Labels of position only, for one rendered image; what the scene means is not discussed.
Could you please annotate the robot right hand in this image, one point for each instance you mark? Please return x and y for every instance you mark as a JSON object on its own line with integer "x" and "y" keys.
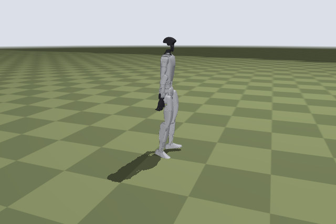
{"x": 161, "y": 104}

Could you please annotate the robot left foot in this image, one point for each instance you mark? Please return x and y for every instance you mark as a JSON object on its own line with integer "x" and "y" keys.
{"x": 167, "y": 146}

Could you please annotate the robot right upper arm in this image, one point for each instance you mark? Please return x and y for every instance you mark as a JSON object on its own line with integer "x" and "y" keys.
{"x": 164, "y": 62}

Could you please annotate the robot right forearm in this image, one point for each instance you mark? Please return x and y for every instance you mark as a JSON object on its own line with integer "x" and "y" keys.
{"x": 162, "y": 85}

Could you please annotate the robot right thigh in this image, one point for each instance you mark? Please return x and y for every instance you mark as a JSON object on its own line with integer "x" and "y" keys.
{"x": 168, "y": 110}

